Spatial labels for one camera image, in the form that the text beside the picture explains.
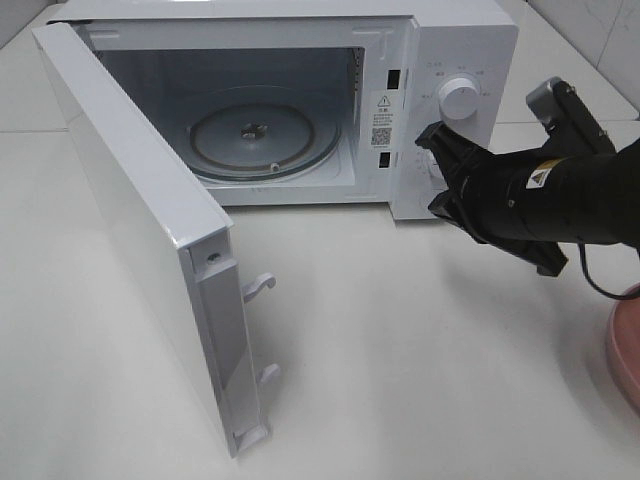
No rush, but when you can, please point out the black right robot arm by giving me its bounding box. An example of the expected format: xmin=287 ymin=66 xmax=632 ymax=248
xmin=416 ymin=122 xmax=639 ymax=276

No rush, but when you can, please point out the pink round plate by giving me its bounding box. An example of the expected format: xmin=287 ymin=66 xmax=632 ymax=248
xmin=605 ymin=298 xmax=639 ymax=415

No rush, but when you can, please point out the white microwave oven body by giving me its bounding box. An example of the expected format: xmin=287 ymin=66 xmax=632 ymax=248
xmin=43 ymin=1 xmax=518 ymax=221

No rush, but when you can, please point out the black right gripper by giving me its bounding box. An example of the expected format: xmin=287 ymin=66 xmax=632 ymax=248
xmin=415 ymin=121 xmax=567 ymax=277

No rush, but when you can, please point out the glass microwave turntable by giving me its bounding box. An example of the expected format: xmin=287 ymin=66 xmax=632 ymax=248
xmin=183 ymin=85 xmax=341 ymax=183

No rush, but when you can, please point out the white microwave door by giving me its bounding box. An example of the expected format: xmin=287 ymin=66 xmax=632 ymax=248
xmin=33 ymin=23 xmax=279 ymax=456

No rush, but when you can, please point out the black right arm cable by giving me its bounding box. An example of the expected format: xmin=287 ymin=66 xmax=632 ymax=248
xmin=577 ymin=242 xmax=640 ymax=302

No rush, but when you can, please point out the upper white dial knob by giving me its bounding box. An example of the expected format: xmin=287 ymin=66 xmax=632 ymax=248
xmin=437 ymin=74 xmax=481 ymax=120

